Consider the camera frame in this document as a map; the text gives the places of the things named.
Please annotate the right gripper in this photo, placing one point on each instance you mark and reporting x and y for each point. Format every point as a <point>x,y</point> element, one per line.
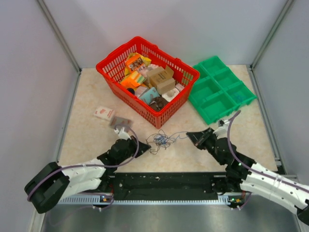
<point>199,138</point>

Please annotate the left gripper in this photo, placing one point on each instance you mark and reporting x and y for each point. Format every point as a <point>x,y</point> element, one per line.
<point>134,142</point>

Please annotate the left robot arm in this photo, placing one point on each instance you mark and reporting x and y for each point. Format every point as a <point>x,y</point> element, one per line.
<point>55,183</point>

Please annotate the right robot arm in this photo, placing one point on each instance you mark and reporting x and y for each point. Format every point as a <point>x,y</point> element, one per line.
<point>251,176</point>

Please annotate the grey red card box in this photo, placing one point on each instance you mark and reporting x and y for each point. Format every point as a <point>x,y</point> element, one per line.
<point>119,120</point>

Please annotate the dark brown packet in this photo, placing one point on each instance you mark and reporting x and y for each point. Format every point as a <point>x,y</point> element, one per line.
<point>158,103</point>

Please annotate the green compartment tray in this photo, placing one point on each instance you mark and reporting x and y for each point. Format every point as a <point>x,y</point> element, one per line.
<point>218,92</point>

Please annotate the white red card box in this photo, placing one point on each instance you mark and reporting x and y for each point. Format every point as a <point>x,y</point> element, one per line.
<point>104,113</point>

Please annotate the light blue box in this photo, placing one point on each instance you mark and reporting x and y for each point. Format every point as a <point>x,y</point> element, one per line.
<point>149,95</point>

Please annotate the white round item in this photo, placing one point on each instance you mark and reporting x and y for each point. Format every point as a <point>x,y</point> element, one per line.
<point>170,95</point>

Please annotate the pink white box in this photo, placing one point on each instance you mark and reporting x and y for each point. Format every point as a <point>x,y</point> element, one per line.
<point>140,91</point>

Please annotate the small brown cardboard box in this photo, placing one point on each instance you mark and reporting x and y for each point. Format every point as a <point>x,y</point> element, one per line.
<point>165,86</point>

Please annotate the orange green box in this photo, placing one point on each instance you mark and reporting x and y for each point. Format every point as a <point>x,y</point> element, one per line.
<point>133,80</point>

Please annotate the large brown cardboard box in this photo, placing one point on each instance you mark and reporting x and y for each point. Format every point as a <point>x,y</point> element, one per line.
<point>159,75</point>

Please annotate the red plastic shopping basket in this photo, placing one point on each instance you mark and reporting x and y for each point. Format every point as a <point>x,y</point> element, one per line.
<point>112,69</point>

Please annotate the orange snack box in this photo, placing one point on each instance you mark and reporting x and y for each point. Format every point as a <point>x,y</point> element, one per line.
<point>134,63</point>

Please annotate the yellow snack bag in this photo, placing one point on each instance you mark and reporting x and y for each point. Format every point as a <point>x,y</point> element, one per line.
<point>146,60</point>

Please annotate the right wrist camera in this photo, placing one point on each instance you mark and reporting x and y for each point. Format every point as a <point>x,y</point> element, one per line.
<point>222,127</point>

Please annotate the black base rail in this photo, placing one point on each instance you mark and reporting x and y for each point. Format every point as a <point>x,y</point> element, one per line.
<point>165,186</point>

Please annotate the right aluminium corner post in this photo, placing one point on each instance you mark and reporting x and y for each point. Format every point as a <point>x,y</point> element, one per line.
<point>270,36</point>

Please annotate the aluminium corner post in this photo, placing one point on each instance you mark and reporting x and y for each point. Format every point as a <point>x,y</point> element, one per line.
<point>270,36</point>
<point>58,34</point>

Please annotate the left aluminium corner post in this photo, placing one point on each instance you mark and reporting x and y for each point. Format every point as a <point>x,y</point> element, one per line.
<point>58,34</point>

